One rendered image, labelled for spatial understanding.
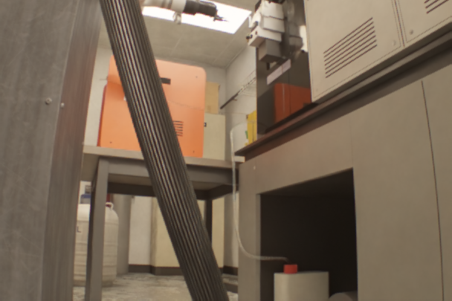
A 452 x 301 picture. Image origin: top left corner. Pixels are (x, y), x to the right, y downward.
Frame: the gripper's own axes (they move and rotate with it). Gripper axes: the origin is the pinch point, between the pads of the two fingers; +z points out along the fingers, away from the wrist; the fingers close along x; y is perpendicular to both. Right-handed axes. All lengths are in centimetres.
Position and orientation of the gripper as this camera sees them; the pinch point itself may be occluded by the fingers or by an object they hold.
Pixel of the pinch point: (227, 20)
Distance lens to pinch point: 145.4
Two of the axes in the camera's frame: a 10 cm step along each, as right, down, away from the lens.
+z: 9.2, 1.1, 3.8
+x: -2.7, -5.2, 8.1
